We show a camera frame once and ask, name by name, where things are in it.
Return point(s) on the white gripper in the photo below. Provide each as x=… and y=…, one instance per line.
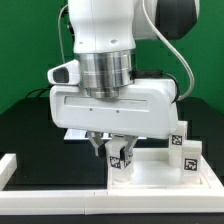
x=145, y=108

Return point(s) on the white square table top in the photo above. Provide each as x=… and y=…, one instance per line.
x=151, y=170

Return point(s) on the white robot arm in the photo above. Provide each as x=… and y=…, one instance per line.
x=100, y=91

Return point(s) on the white tag sheet with markers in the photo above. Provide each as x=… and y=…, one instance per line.
x=74, y=135

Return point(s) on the white U-shaped obstacle fence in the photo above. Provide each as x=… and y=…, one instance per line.
x=105, y=201

